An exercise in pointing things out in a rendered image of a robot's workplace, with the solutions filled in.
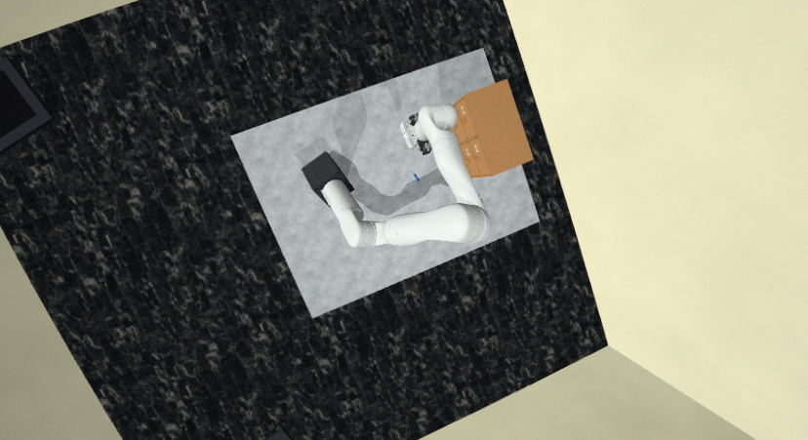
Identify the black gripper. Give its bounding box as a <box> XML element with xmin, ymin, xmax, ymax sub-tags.
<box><xmin>409</xmin><ymin>113</ymin><xmax>432</xmax><ymax>155</ymax></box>

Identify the brown wooden chest of drawers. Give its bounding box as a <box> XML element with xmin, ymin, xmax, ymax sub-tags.
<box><xmin>453</xmin><ymin>79</ymin><xmax>534</xmax><ymax>179</ymax></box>

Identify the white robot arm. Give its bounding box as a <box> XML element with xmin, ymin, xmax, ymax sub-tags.
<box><xmin>321</xmin><ymin>103</ymin><xmax>491</xmax><ymax>248</ymax></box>

